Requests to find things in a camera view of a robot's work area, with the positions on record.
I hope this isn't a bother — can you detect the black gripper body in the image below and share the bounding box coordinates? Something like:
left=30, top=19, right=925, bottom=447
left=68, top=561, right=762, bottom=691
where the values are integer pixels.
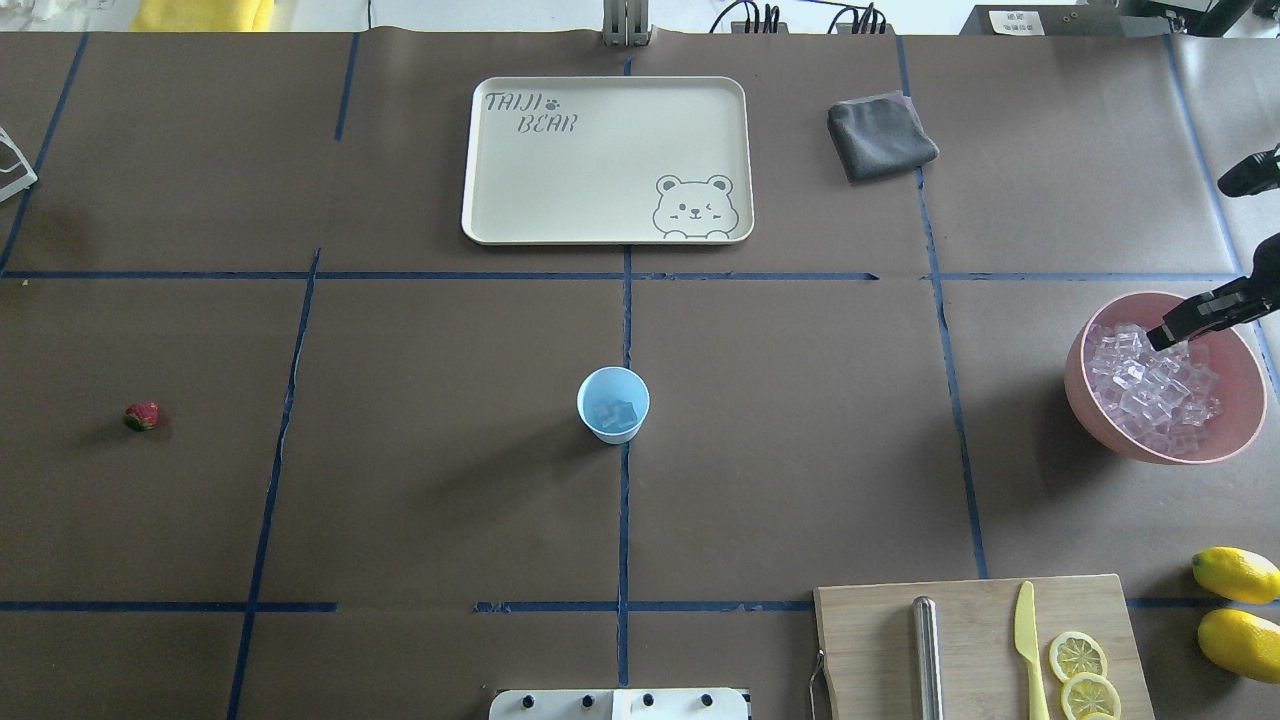
left=1146, top=275, right=1279, bottom=351

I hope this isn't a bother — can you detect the clear ice cube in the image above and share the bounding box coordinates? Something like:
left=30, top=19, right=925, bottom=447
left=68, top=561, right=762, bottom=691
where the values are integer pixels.
left=609, top=400, right=639, bottom=433
left=586, top=398, right=616, bottom=432

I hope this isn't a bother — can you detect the red strawberry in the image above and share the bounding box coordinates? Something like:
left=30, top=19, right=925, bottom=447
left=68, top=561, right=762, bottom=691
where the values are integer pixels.
left=122, top=401, right=163, bottom=432

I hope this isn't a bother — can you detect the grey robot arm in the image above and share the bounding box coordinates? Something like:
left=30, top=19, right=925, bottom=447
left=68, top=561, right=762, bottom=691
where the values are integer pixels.
left=1146, top=234, right=1279, bottom=352

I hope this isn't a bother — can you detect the pink bowl of ice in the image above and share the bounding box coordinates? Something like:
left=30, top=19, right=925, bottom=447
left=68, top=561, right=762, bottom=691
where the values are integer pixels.
left=1064, top=291, right=1277, bottom=466

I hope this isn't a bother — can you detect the light blue plastic cup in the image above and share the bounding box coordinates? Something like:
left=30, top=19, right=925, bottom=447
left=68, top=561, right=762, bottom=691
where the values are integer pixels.
left=576, top=366, right=652, bottom=445

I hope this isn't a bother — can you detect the whole lemon far side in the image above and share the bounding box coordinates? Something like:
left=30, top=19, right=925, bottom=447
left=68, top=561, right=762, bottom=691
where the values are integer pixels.
left=1190, top=546, right=1279, bottom=605

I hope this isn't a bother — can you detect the whole lemon near bowl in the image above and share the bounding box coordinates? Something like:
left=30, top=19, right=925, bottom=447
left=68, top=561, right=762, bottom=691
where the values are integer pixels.
left=1197, top=609, right=1279, bottom=684

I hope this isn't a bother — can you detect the yellow plastic knife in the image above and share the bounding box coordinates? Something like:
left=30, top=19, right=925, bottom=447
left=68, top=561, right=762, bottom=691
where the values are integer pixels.
left=1012, top=580, right=1050, bottom=720

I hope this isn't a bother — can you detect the lemon slices row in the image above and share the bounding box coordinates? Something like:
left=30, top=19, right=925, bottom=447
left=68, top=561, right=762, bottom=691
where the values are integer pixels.
left=1047, top=632, right=1123, bottom=719

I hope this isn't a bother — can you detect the grey folded cloth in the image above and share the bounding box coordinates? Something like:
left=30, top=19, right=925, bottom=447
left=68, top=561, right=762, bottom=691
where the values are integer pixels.
left=827, top=92, right=940, bottom=182

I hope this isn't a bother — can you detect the wooden cutting board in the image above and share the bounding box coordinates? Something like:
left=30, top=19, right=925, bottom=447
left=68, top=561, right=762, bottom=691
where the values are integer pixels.
left=814, top=574, right=1155, bottom=719

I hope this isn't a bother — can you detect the black power strip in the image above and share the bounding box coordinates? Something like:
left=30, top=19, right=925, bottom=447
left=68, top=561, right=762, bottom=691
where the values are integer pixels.
left=716, top=12, right=895, bottom=36

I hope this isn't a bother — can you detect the cream bear tray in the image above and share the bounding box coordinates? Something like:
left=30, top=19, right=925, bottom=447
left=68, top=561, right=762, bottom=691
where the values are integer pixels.
left=461, top=76, right=755, bottom=246

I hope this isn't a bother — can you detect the yellow folded cloth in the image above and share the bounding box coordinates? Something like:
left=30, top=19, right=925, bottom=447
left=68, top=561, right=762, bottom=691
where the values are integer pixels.
left=128, top=0, right=275, bottom=33

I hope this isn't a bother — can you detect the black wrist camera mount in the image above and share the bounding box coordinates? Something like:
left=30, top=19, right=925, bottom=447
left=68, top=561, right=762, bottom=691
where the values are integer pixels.
left=1216, top=145, right=1279, bottom=199

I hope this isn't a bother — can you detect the steel handled knife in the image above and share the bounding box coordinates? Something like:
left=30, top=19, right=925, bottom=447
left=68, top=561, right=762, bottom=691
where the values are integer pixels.
left=911, top=596, right=945, bottom=719

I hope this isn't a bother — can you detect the aluminium frame post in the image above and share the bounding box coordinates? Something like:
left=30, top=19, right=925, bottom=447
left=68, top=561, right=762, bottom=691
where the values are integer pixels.
left=602, top=0, right=652, bottom=47

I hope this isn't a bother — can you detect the white wire cup rack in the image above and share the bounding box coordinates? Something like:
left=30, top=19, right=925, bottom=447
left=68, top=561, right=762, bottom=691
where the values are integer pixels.
left=0, top=128, right=38, bottom=202

